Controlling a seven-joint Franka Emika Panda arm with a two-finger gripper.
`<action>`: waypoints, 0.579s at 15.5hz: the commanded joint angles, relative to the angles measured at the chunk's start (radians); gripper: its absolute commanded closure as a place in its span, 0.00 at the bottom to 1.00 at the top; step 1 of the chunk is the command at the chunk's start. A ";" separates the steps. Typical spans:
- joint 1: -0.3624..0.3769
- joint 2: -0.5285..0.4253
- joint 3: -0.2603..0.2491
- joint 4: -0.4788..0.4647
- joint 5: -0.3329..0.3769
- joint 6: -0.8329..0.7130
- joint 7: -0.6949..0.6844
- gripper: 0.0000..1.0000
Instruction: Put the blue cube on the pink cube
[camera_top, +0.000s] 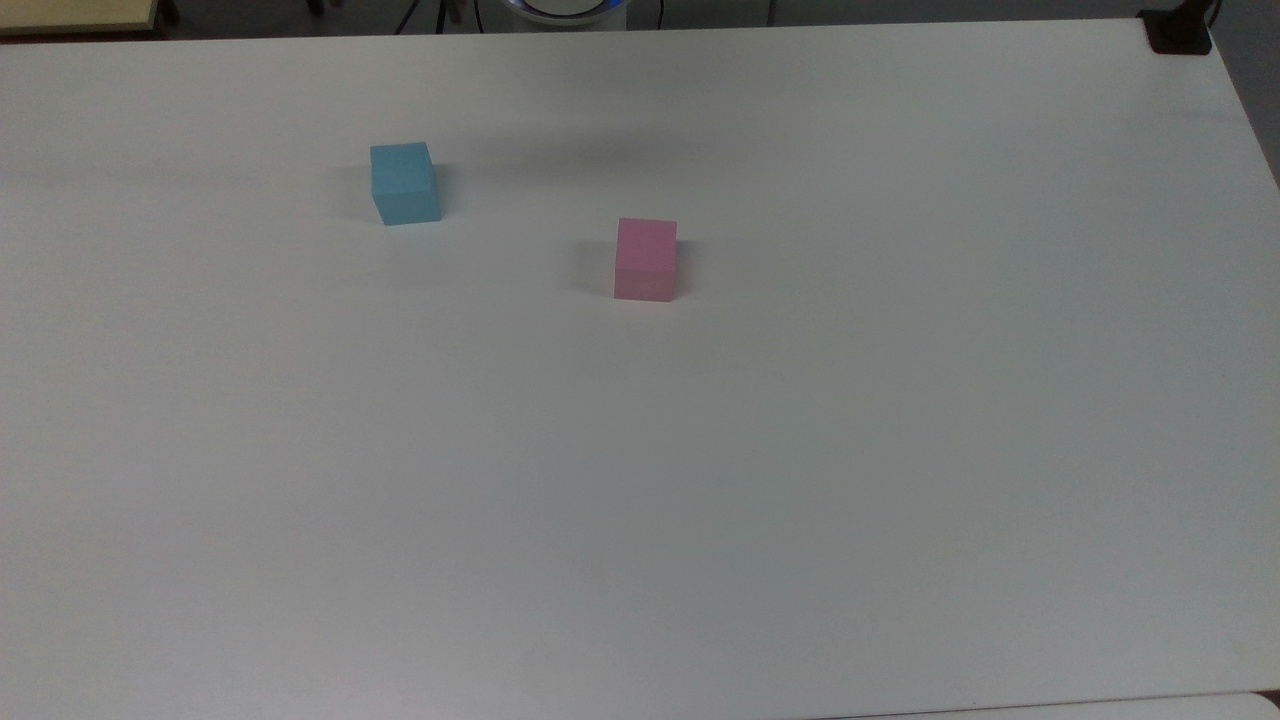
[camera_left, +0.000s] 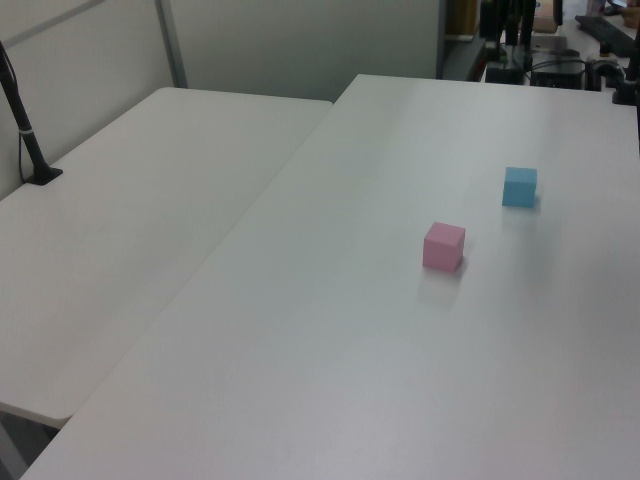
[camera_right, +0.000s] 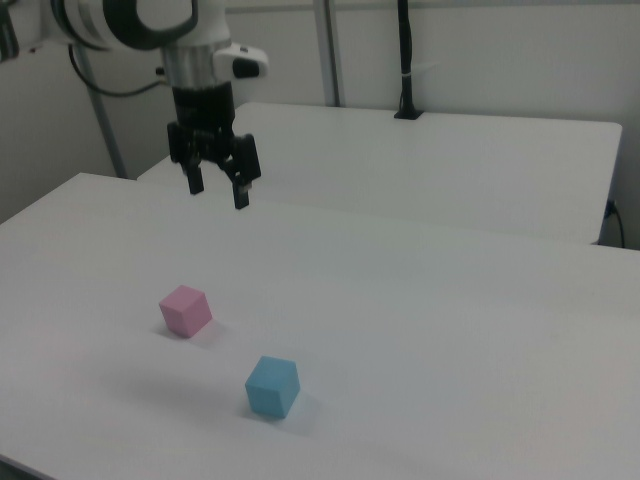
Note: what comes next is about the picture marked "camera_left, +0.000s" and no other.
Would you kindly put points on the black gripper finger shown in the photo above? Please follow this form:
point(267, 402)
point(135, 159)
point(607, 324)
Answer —
point(527, 30)
point(512, 31)

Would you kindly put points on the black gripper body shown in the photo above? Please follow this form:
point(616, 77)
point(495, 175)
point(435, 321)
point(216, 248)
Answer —
point(491, 20)

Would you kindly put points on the black clamp mount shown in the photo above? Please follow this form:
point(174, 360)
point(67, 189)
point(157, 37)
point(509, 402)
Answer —
point(627, 85)

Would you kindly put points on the grey metal partition post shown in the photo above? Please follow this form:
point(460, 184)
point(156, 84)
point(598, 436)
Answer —
point(171, 42)

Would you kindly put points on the pink cube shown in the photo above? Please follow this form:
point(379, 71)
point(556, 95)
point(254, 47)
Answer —
point(441, 247)

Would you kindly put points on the black electronics box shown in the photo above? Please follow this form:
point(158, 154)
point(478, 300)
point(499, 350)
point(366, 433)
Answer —
point(557, 75)

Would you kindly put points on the black camera stand pole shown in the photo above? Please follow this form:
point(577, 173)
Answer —
point(25, 131)

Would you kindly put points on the grey cabinet panel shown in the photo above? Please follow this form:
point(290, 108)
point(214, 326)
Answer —
point(457, 57)

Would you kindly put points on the blue cube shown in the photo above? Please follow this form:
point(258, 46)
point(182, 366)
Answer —
point(518, 187)

